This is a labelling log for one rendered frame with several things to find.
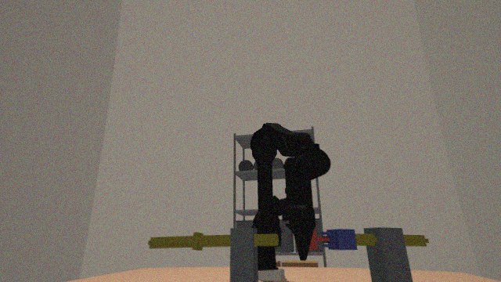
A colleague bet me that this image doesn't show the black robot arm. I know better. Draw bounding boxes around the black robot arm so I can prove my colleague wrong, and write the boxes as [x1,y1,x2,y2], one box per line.
[250,123,331,271]

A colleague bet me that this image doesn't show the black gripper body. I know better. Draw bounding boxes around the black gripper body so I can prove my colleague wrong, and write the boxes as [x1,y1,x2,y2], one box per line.
[282,183,315,224]

